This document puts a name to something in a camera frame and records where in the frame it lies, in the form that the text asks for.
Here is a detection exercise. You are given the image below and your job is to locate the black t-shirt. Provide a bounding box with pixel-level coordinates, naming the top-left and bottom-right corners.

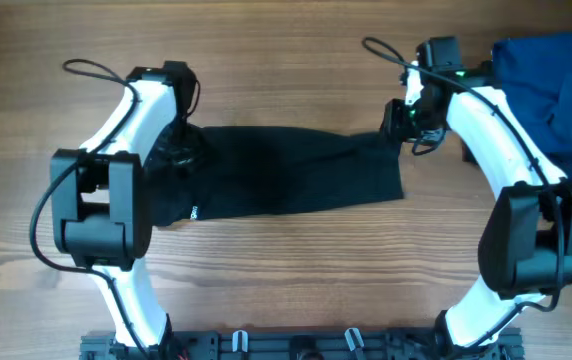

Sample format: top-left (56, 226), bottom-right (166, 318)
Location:
top-left (145, 126), bottom-right (404, 227)

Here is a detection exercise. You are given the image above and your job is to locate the blue garment pile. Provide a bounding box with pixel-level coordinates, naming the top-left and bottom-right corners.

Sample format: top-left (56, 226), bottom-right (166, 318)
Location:
top-left (492, 33), bottom-right (572, 179)

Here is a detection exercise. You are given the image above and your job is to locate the black garment under pile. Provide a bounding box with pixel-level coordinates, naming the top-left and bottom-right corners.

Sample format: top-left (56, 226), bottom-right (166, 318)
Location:
top-left (460, 140), bottom-right (478, 166)

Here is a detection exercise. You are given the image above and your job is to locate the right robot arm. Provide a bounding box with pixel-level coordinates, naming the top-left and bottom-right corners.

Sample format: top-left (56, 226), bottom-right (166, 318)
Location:
top-left (362, 37), bottom-right (572, 359)

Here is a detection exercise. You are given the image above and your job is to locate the right black cable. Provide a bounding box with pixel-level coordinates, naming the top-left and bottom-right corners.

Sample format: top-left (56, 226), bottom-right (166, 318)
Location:
top-left (361, 36), bottom-right (567, 351)

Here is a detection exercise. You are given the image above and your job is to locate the left black cable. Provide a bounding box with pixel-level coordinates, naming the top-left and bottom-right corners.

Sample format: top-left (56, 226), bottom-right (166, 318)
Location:
top-left (28, 58), bottom-right (155, 360)

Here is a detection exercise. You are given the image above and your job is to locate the black cable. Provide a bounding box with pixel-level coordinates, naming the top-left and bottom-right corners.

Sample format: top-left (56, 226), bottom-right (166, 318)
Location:
top-left (28, 58), bottom-right (155, 360)
top-left (361, 36), bottom-right (567, 351)

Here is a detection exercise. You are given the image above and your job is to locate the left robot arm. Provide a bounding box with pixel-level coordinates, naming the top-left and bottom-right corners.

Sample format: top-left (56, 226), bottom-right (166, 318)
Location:
top-left (29, 61), bottom-right (199, 359)

